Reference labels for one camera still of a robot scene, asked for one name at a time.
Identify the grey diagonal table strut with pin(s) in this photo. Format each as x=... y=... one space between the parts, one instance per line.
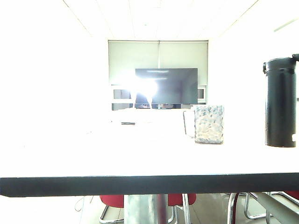
x=275 y=205

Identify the small black flat device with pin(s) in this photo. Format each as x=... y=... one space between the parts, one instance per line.
x=128 y=123

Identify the translucent grey textured mug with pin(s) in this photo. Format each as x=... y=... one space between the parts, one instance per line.
x=209 y=126

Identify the black thermos cup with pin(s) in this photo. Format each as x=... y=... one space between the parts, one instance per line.
x=280 y=105

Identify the grey framed wall cabinet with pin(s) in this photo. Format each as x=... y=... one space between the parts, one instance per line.
x=201 y=94
x=121 y=94

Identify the grey metal table pedestal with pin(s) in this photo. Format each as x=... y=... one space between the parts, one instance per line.
x=140 y=210

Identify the black flat television screen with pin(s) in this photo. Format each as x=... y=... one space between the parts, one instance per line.
x=177 y=86

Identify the red chair chrome legs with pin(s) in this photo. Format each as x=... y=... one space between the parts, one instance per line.
x=294 y=193
x=112 y=200
x=175 y=199

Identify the chrome tube chair frame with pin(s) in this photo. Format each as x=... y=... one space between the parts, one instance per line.
x=230 y=210

